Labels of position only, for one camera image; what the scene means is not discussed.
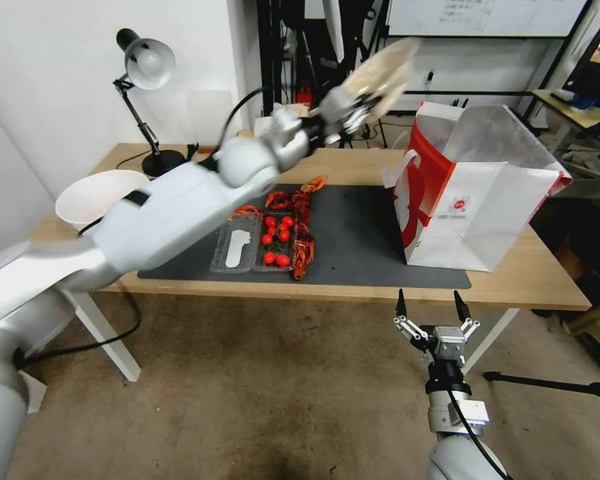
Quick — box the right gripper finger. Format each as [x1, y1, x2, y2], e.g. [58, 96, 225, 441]
[451, 289, 482, 343]
[393, 288, 427, 342]

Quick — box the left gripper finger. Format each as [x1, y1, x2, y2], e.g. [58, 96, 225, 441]
[351, 93, 384, 115]
[345, 111, 379, 136]

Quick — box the red white paper delivery bag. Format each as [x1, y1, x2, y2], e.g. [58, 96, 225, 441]
[381, 101, 574, 273]

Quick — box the wooden table with white legs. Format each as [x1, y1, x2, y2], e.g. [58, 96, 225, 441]
[29, 141, 594, 384]

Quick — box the black metal rack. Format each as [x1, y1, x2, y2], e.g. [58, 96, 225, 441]
[257, 0, 391, 117]

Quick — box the dark grey table mat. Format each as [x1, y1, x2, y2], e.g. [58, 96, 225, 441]
[137, 183, 473, 290]

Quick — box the black tripod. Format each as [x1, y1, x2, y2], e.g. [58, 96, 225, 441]
[481, 369, 600, 412]

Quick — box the whiteboard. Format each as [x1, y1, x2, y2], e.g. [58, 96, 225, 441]
[383, 0, 590, 39]

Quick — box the clear plastic compartment tray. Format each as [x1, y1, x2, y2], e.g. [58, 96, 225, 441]
[209, 211, 317, 277]

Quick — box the black desk lamp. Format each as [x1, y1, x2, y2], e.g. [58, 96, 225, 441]
[111, 27, 190, 179]

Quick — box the wooden side table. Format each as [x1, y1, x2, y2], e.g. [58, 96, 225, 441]
[529, 89, 600, 166]

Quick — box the black computer monitor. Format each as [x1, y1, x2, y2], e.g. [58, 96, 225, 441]
[561, 0, 600, 109]

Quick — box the white round bucket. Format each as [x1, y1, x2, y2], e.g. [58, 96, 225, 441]
[55, 169, 148, 232]

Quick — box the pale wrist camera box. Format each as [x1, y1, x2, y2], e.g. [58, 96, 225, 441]
[321, 87, 357, 124]
[435, 325, 465, 360]

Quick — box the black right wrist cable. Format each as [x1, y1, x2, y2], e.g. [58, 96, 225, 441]
[445, 385, 511, 480]

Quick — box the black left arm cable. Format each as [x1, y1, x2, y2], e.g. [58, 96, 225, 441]
[195, 85, 273, 169]

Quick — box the black floor cable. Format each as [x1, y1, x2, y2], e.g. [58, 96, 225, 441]
[11, 289, 142, 372]

